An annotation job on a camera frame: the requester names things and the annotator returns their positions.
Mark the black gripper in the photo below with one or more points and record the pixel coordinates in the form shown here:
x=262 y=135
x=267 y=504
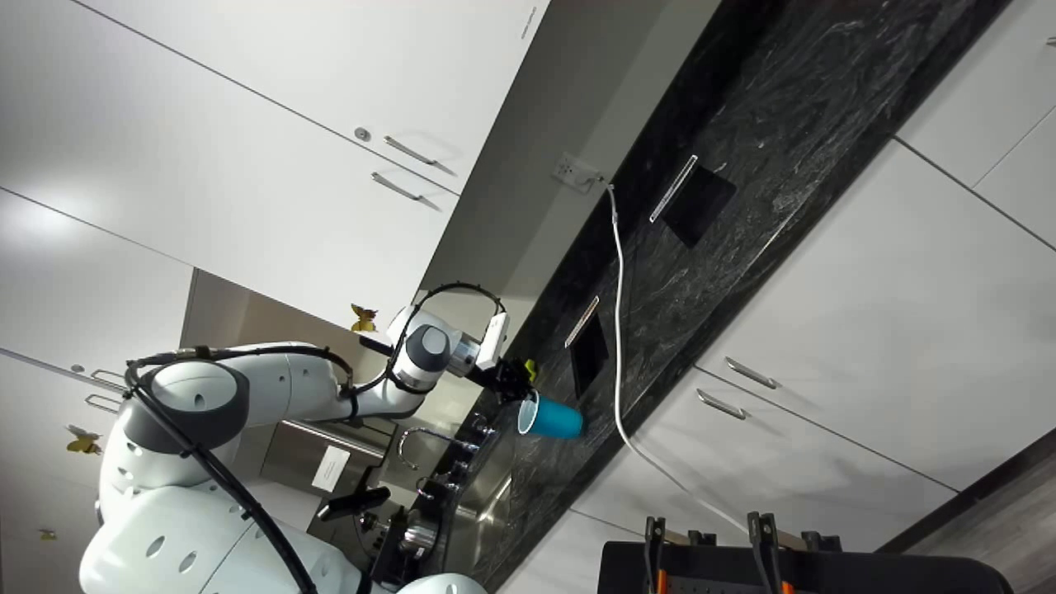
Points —
x=504 y=377

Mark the blue and white cup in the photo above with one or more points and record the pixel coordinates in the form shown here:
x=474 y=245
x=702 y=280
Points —
x=557 y=416

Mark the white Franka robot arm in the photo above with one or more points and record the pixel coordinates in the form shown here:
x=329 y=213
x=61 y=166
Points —
x=219 y=464

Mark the small yellow object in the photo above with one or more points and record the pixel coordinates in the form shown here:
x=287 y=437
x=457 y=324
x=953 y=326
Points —
x=532 y=367

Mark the black stove knob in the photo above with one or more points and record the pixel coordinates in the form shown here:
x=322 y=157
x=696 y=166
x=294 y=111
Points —
x=479 y=423
x=449 y=477
x=470 y=442

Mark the yellow butterfly sticker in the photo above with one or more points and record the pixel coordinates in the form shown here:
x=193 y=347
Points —
x=363 y=317
x=85 y=440

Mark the orange black clamp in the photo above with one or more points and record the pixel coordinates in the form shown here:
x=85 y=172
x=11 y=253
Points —
x=767 y=550
x=654 y=551

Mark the white paper label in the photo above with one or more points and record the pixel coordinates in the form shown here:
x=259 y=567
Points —
x=330 y=470

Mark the round silver cabinet lock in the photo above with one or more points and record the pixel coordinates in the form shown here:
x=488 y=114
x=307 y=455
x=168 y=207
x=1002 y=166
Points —
x=362 y=134

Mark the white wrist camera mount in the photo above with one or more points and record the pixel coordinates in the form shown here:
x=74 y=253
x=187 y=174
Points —
x=492 y=342

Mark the white wall outlet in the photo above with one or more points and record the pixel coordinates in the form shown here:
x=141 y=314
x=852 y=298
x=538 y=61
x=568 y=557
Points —
x=578 y=172

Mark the black metal stand frame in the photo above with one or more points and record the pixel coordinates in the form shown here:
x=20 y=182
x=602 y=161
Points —
x=803 y=566

